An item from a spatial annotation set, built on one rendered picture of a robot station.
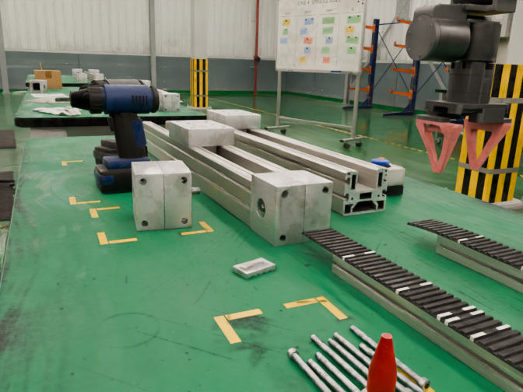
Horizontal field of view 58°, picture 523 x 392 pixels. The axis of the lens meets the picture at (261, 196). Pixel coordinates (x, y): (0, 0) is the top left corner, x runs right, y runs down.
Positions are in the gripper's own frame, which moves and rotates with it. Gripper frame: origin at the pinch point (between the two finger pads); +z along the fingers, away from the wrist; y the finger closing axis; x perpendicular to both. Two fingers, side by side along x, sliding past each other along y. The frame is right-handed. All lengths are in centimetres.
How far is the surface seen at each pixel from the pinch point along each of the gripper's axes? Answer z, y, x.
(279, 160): 7.9, 3.6, -45.6
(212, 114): 2, 3, -89
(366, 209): 13.0, -1.9, -20.8
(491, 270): 12.3, 1.7, 9.5
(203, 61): -15, -332, -986
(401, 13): -146, -792, -876
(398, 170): 7.7, -16.0, -27.9
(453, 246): 11.5, 1.6, 2.8
